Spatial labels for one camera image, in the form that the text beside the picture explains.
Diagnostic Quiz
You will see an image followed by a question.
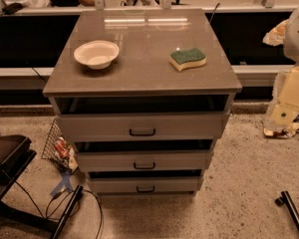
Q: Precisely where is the wire mesh basket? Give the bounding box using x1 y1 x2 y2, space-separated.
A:
42 121 78 174

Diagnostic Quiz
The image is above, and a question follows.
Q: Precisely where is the black stand leg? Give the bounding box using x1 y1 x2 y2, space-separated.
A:
49 185 83 239
275 191 299 233

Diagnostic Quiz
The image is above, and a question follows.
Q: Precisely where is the grey drawer cabinet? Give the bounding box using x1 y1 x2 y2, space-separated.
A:
42 7 243 197

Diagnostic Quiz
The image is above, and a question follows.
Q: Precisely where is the grey drawer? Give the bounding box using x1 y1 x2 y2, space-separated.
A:
56 113 229 142
87 176 203 194
76 150 213 172

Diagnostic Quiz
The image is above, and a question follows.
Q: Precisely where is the red snack packet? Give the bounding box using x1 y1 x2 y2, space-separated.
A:
54 137 69 159

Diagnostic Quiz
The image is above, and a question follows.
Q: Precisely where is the middle grey drawer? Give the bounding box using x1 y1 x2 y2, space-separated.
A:
76 150 213 172

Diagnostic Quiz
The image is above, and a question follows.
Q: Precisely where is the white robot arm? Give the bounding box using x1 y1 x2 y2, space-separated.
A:
284 6 299 63

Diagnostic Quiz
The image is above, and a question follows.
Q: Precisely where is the black stand leg left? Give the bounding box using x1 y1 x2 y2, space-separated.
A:
49 185 83 239

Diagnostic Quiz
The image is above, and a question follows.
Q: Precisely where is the bottom grey drawer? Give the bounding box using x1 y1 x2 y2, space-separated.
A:
87 176 203 194

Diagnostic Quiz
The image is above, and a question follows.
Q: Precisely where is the top grey drawer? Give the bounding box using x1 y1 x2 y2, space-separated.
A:
56 113 229 142

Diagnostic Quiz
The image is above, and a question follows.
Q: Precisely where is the blue tape cross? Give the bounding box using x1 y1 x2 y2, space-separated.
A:
50 172 73 198

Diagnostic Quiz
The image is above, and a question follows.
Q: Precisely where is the black stand leg right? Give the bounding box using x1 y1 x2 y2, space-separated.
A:
275 191 299 233

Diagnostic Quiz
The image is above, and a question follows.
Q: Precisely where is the white paper bowl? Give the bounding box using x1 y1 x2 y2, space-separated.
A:
74 40 120 70

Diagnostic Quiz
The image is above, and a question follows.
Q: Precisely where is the black cable on floor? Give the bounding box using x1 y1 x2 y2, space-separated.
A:
14 181 105 239

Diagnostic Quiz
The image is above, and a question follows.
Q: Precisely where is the green yellow sponge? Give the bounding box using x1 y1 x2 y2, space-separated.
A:
169 48 206 72

